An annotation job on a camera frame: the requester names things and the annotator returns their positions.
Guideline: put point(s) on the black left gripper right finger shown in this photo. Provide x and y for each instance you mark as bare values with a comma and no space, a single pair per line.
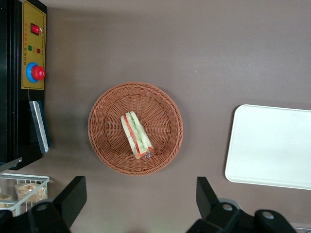
218,216

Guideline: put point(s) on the black sealing machine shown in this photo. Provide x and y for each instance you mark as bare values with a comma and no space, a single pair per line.
9,85

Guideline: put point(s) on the green indicator lamp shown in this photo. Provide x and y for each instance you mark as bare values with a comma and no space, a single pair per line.
30,48

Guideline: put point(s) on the plastic-wrapped triangle sandwich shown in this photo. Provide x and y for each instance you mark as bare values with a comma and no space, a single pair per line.
136,136

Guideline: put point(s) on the yellow control panel plate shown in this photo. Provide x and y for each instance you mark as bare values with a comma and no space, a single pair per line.
26,58

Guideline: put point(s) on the white rectangular plastic tray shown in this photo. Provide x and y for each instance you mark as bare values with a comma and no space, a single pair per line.
269,145

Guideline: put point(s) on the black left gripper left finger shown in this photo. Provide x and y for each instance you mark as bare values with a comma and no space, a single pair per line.
60,208

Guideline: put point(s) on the red rocker power switch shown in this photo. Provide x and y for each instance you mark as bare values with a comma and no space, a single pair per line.
35,29

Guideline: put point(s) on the silver metal sealing bar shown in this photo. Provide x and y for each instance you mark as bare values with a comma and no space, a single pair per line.
39,126

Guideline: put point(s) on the brown wicker round basket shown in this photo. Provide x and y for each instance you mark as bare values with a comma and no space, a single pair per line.
109,136

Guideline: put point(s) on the red indicator lamp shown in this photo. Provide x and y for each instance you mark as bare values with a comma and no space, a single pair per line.
38,51

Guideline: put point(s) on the large clear-bagged snack pack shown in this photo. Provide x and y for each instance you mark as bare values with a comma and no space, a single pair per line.
30,191

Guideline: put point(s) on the small clear-bagged snack pack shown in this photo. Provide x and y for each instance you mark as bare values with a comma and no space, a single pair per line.
5,197
6,206

